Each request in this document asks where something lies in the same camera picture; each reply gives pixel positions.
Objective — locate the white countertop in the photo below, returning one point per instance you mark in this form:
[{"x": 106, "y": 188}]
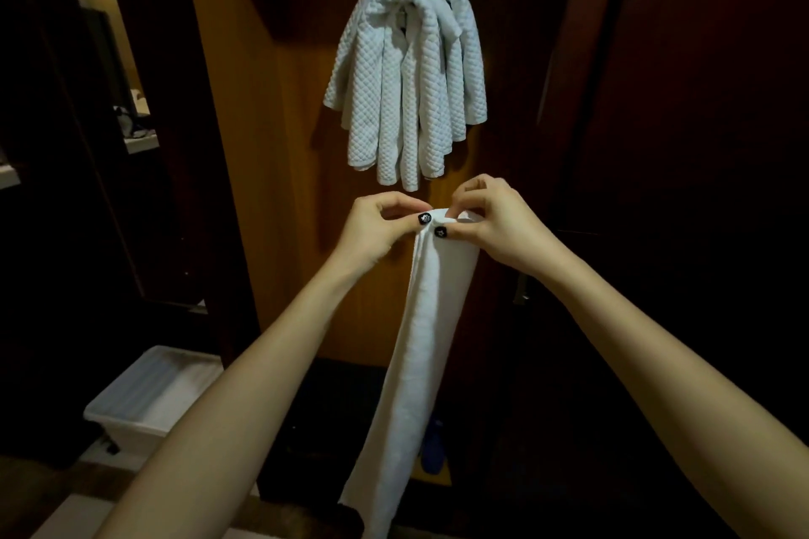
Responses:
[{"x": 140, "y": 142}]

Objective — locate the person's right middle finger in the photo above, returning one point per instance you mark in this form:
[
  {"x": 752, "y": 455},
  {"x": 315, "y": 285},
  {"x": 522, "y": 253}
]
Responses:
[{"x": 475, "y": 182}]

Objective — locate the person's left forearm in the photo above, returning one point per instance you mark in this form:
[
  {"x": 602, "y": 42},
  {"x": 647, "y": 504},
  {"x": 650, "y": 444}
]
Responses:
[{"x": 240, "y": 406}]

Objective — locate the dark clutter on countertop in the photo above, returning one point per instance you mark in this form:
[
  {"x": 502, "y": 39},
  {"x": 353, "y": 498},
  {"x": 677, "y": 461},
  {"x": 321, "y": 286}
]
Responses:
[{"x": 131, "y": 121}]

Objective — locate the dark wooden door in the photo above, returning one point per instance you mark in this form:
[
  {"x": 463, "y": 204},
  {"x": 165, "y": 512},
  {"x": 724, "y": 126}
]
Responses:
[{"x": 682, "y": 115}]

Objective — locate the person's right forearm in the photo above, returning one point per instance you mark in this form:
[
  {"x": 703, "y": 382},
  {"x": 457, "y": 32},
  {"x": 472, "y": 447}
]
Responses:
[{"x": 663, "y": 380}]

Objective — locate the white waffle-weave towel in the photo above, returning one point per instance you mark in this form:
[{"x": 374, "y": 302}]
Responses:
[{"x": 407, "y": 77}]

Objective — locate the person's right thumb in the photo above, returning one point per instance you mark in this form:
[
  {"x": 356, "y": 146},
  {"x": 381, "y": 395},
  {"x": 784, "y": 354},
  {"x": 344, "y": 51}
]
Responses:
[{"x": 454, "y": 233}]

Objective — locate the clear plastic storage bin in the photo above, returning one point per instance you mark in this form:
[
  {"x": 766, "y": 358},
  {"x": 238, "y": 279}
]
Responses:
[{"x": 148, "y": 396}]

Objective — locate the person's left hand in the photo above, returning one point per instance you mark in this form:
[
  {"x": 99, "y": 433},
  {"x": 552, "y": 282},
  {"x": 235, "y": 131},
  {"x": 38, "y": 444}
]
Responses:
[{"x": 373, "y": 229}]

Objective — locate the person's right hand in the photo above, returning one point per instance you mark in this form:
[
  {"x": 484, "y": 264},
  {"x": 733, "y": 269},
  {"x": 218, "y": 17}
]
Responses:
[{"x": 505, "y": 226}]

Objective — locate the wooden wardrobe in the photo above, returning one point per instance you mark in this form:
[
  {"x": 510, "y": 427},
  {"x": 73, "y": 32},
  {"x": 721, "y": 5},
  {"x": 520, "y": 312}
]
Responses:
[{"x": 354, "y": 147}]

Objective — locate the blue slipper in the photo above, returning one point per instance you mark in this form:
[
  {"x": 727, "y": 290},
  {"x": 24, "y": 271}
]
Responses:
[{"x": 433, "y": 447}]

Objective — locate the person's left thumb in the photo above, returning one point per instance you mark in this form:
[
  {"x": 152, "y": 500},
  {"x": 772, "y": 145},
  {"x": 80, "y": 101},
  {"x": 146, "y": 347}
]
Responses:
[{"x": 412, "y": 223}]

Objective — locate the plain white towel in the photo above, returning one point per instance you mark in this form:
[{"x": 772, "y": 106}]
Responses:
[{"x": 417, "y": 368}]

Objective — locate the dark wooden door frame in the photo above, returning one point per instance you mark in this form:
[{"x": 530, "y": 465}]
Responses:
[{"x": 158, "y": 115}]

